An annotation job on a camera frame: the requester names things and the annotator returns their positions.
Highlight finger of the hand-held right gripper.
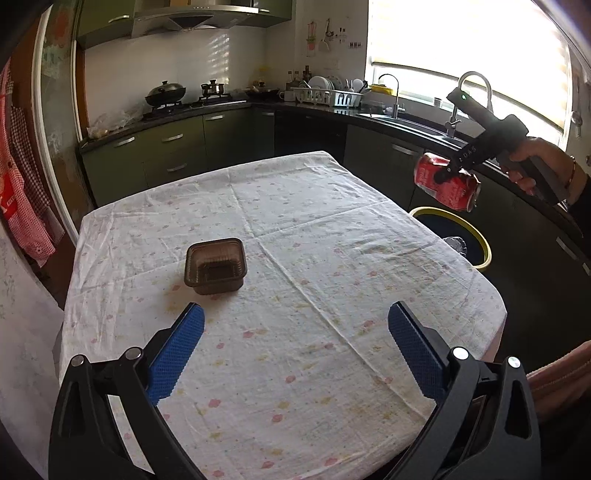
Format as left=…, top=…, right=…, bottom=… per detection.
left=431, top=164, right=463, bottom=186

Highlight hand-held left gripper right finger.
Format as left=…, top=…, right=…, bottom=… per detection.
left=388, top=301, right=542, bottom=480

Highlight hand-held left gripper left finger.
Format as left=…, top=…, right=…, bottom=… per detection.
left=48, top=302, right=206, bottom=480

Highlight crushed red soda can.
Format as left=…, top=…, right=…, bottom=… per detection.
left=414, top=153, right=482, bottom=213

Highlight yellow rimmed trash bin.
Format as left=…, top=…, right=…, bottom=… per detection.
left=409, top=206, right=493, bottom=271

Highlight person's right hand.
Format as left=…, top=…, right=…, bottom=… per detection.
left=498, top=137, right=578, bottom=197

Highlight large steel faucet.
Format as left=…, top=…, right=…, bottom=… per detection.
left=444, top=71, right=494, bottom=140

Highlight steel kitchen sink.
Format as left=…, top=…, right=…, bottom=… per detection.
left=364, top=111, right=445, bottom=138

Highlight clear crumpled plastic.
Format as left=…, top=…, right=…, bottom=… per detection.
left=441, top=235, right=470, bottom=258

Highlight small steel faucet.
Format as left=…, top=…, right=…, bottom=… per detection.
left=377, top=73, right=408, bottom=117

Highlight brown plastic food container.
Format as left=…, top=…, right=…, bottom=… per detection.
left=184, top=237, right=247, bottom=296

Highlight black kitchen countertop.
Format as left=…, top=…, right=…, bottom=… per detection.
left=78, top=98, right=591, bottom=241

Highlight white floral tablecloth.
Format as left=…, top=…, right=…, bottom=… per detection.
left=59, top=150, right=508, bottom=480

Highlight white dish rack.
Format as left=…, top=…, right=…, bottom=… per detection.
left=289, top=76, right=366, bottom=108

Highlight black built-in appliance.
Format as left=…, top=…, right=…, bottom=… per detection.
left=274, top=111, right=347, bottom=163

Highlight person's pink clothing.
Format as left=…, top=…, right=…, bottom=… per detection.
left=526, top=339, right=591, bottom=423

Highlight dark pan with lid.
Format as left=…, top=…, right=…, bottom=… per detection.
left=243, top=82, right=282, bottom=100

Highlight green lower kitchen cabinets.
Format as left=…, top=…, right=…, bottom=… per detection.
left=78, top=105, right=591, bottom=278

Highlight red checkered cloth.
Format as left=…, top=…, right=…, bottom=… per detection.
left=0, top=60, right=66, bottom=267

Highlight clear plastic bag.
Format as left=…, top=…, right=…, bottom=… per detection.
left=87, top=108, right=140, bottom=140

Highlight black gas stove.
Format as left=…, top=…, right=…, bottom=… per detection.
left=141, top=95, right=235, bottom=122

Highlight black wok with lid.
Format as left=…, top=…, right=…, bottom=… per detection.
left=144, top=80, right=188, bottom=108

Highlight white framed door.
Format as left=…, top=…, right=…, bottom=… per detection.
left=31, top=4, right=85, bottom=245

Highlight steel range hood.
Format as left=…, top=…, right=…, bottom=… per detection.
left=131, top=4, right=262, bottom=40

